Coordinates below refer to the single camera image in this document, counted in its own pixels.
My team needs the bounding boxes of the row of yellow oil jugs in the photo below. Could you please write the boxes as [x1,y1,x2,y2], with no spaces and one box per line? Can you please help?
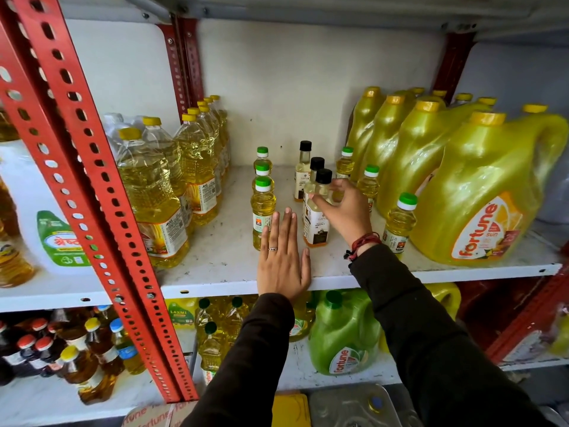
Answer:
[346,86,569,267]

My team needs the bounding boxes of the person's left hand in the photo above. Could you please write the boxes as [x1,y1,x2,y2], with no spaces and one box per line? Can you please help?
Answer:
[257,207,312,304]

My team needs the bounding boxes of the single yellow handle jug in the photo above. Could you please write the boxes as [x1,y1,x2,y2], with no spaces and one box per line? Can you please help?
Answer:
[424,283,462,321]

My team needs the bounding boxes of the cardboard carton with red print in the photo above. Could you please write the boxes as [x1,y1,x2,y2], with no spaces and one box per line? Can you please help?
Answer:
[121,401,198,427]

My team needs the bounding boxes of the red slotted shelf brace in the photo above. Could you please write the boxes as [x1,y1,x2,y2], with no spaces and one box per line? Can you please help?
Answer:
[486,264,569,366]

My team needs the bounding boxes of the row of clear yellow-capped bottles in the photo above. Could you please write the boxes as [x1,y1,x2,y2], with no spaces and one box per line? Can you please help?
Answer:
[103,94,232,269]

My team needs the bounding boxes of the yellow oil tin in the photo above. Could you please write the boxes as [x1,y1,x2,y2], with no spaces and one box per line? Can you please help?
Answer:
[271,392,312,427]

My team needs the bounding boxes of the green oil jug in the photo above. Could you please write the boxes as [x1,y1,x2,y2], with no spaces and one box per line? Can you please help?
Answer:
[309,289,382,376]

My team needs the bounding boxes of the tall green-capped oil bottle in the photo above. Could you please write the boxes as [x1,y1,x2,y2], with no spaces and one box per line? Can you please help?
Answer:
[195,297,224,334]
[197,322,228,387]
[289,291,318,343]
[223,296,250,340]

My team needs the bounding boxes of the silver metal oil tin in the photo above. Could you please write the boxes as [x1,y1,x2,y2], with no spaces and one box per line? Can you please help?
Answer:
[308,383,423,427]

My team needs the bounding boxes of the white metal shelf board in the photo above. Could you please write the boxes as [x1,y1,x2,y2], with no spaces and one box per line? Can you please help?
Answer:
[0,267,114,313]
[156,164,565,300]
[0,369,167,427]
[190,329,569,393]

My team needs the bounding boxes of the red slotted shelf upright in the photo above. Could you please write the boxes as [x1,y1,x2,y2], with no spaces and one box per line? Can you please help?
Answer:
[432,33,477,104]
[156,17,205,121]
[0,0,199,404]

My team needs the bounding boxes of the group of dark red-capped bottles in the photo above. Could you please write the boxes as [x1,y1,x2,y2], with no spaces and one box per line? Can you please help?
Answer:
[0,317,68,386]

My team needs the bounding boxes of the person's right forearm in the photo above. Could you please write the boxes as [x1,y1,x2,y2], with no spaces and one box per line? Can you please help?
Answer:
[349,243,557,427]

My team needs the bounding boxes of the yellow-capped brown oil bottle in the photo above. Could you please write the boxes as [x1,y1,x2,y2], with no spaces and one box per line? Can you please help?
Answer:
[84,317,125,377]
[60,345,118,406]

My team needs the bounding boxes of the red thread bracelet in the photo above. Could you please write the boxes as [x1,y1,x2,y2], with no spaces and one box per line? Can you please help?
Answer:
[343,232,382,264]

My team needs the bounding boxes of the clear plastic packets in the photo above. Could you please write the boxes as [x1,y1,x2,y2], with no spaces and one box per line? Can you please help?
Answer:
[501,304,569,365]

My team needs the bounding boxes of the grey metal shelf board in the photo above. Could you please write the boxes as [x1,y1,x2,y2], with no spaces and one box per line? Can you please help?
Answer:
[57,0,569,42]

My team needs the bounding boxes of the white jug with green label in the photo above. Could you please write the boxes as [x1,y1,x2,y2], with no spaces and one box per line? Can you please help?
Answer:
[0,138,92,283]

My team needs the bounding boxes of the person's right hand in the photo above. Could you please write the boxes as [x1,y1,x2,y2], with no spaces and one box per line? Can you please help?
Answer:
[312,179,374,250]

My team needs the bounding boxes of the blue-capped oil bottle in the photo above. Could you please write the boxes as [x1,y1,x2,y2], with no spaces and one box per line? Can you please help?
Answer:
[109,318,147,376]

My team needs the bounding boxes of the yellow oil pouch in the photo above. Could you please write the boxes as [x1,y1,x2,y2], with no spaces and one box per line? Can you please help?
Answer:
[165,298,199,329]

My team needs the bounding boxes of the amber oil bottle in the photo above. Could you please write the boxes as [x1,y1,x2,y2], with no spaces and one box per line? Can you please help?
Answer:
[0,106,20,144]
[0,175,36,289]

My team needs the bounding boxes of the person's left forearm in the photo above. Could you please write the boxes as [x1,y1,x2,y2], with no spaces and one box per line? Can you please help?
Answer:
[181,292,297,427]

